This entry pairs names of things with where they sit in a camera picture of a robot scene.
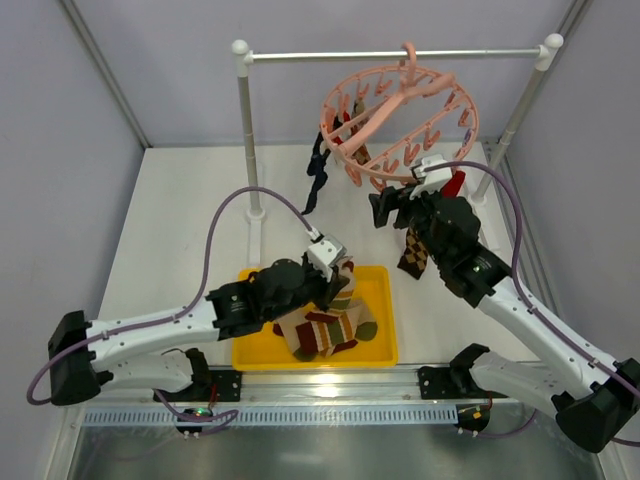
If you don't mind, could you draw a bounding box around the beige striped sock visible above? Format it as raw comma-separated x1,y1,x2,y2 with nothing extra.
275,289,356,323
273,320,358,362
318,300,378,357

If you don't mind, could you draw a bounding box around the pink round clip hanger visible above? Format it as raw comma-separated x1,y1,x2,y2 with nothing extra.
319,42,480,190

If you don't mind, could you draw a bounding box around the navy blue sock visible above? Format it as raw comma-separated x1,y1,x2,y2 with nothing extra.
302,132,331,215

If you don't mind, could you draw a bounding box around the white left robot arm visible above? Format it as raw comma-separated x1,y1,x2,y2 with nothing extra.
48,257,354,406

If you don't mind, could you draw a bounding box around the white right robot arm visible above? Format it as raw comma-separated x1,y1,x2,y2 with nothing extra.
369,187,639,453

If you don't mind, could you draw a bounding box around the red sock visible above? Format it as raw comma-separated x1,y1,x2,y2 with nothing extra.
441,170,466,198

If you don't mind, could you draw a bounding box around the yellow plastic tray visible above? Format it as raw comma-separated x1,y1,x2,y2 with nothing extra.
232,265,398,371

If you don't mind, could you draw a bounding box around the orange brown argyle sock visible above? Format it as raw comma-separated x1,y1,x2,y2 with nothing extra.
333,97,366,129

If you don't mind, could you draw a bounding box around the white metal drying rack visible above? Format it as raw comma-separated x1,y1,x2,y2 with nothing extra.
231,34,566,266

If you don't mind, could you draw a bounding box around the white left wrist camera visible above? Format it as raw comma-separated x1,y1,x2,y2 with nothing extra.
306,227,347,281

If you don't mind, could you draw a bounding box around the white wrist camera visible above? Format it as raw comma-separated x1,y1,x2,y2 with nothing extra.
410,154,454,200
306,227,347,281

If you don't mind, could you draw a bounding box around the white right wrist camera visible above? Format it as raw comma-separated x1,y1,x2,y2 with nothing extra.
410,154,454,200

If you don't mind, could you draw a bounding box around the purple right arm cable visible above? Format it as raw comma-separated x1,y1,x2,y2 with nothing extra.
419,160,640,447

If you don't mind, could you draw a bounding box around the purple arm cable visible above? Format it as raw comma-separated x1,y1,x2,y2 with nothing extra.
25,186,321,405
419,160,640,447

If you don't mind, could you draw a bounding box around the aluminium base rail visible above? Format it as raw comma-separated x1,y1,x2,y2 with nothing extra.
62,362,609,406

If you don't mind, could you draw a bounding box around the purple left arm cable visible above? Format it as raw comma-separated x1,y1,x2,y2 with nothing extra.
25,186,321,405

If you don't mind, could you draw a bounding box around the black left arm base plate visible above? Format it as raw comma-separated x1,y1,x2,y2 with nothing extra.
198,369,243,403

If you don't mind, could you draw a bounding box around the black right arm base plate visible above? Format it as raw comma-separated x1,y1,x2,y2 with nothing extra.
417,366,505,400

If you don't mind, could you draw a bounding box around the white slotted cable duct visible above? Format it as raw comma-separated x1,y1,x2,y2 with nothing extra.
82,404,458,428

